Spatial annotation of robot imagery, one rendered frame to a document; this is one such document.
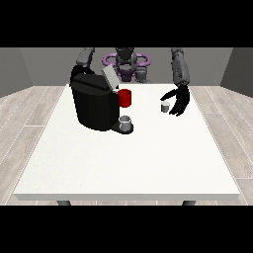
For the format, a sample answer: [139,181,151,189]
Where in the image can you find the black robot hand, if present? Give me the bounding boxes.
[159,84,192,118]
[69,64,96,84]

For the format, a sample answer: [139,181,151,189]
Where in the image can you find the small grey coffee pod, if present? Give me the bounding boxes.
[160,101,171,114]

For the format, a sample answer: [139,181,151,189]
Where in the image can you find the pale grey machine lid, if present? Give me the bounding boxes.
[101,64,121,90]

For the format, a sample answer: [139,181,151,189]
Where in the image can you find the black coffee machine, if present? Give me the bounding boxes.
[70,72,134,135]

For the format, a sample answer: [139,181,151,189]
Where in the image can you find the red pod holder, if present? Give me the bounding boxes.
[118,88,132,109]

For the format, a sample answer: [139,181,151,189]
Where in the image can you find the grey robot trunk purple rings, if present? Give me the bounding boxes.
[102,47,153,85]

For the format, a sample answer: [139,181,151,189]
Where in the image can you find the small grey cup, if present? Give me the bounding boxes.
[119,115,133,132]

